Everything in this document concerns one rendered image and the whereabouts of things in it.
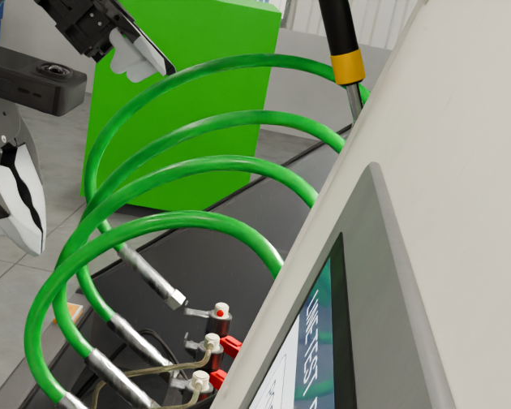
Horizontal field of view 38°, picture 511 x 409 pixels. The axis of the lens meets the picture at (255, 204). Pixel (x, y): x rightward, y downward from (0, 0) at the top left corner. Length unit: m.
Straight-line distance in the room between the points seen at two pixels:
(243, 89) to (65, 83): 3.60
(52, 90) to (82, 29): 0.46
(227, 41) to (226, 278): 3.00
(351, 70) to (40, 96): 0.24
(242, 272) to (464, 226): 1.03
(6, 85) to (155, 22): 3.56
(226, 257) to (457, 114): 0.98
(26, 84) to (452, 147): 0.41
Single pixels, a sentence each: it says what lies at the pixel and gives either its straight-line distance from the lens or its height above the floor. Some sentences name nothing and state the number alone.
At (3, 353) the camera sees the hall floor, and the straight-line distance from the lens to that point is 2.94.
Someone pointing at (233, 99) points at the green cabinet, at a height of 0.79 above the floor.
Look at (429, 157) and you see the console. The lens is 0.24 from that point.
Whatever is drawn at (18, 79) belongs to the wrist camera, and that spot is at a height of 1.40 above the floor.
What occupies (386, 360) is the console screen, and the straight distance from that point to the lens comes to 0.17.
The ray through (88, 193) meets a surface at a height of 1.23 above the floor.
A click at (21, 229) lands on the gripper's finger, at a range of 0.63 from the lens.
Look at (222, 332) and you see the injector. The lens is 0.88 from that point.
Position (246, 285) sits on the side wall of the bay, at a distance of 1.21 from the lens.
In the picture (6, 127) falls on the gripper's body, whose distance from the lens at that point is 0.64.
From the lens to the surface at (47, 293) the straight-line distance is 0.64.
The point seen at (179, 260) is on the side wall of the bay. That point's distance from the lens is 1.21.
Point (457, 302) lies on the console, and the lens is 0.16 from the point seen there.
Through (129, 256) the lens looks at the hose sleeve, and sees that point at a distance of 0.87.
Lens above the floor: 1.51
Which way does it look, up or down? 18 degrees down
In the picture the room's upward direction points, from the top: 11 degrees clockwise
